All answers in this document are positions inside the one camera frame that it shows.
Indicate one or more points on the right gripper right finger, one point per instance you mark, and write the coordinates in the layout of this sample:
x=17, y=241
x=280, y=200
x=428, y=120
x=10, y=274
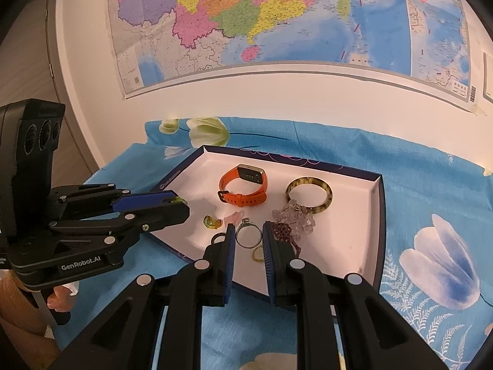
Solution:
x=341, y=322

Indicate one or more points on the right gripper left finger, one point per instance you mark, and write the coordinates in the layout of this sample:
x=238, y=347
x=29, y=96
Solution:
x=156, y=323

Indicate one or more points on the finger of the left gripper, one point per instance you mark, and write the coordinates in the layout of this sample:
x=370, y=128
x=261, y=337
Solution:
x=168, y=213
x=146, y=201

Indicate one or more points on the green pendant keychain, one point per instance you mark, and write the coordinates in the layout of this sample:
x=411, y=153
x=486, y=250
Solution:
x=178, y=199

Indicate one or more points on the yellow bead charm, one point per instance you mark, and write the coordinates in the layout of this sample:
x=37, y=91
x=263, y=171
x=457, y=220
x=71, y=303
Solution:
x=213, y=223

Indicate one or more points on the dark red lace choker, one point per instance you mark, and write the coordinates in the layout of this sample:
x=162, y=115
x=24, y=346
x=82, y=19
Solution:
x=283, y=232

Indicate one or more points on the left forearm sleeve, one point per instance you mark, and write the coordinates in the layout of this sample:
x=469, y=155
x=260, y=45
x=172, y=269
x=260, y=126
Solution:
x=23, y=340

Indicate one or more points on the dark blue jewelry tray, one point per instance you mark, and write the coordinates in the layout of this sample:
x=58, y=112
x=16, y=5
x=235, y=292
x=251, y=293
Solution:
x=349, y=237

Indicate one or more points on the left hand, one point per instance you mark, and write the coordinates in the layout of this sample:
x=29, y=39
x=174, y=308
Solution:
x=64, y=297

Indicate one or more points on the wooden door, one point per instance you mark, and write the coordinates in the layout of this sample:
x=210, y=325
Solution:
x=31, y=68

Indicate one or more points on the orange smart watch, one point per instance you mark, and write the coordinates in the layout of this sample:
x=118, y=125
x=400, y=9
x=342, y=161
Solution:
x=243, y=186

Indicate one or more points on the tortoiseshell bangle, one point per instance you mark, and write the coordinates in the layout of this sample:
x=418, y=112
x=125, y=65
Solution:
x=312, y=194

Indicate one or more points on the blue floral bedsheet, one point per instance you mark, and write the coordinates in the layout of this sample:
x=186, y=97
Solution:
x=438, y=260

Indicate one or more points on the wall map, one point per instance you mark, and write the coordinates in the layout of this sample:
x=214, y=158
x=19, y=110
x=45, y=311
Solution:
x=421, y=45

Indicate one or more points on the white wall sockets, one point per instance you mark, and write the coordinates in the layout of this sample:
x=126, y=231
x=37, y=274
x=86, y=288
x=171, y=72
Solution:
x=488, y=77

